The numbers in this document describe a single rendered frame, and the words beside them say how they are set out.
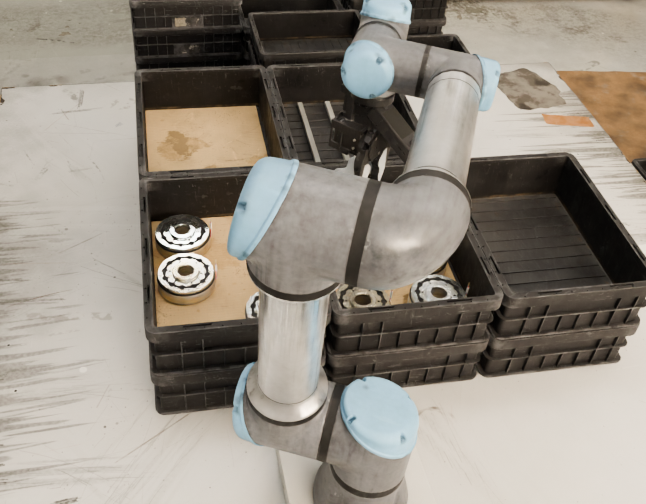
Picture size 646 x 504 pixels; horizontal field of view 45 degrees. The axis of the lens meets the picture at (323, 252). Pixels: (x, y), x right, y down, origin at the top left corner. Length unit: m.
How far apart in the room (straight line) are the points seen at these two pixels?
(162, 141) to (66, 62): 2.05
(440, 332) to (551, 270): 0.31
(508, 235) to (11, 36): 2.94
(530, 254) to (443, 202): 0.81
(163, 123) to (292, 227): 1.10
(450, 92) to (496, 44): 3.15
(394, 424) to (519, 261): 0.58
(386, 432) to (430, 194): 0.41
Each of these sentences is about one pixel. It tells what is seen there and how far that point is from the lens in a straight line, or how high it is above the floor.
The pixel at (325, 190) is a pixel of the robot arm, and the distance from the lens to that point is 0.80.
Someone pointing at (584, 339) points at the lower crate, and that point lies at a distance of 1.54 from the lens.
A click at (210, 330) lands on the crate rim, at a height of 0.93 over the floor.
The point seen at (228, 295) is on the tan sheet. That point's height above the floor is 0.83.
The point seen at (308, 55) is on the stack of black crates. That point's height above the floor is 0.58.
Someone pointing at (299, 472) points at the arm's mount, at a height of 0.73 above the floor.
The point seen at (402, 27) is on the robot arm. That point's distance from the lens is 1.23.
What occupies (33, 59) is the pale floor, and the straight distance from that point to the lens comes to 3.87.
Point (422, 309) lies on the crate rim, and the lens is 1.31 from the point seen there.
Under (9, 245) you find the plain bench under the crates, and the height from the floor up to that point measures 0.70.
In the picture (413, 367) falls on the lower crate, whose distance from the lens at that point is 1.45.
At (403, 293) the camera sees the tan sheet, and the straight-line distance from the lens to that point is 1.47.
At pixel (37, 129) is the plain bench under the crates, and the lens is 2.12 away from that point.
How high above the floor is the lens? 1.87
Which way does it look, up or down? 43 degrees down
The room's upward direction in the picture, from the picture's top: 6 degrees clockwise
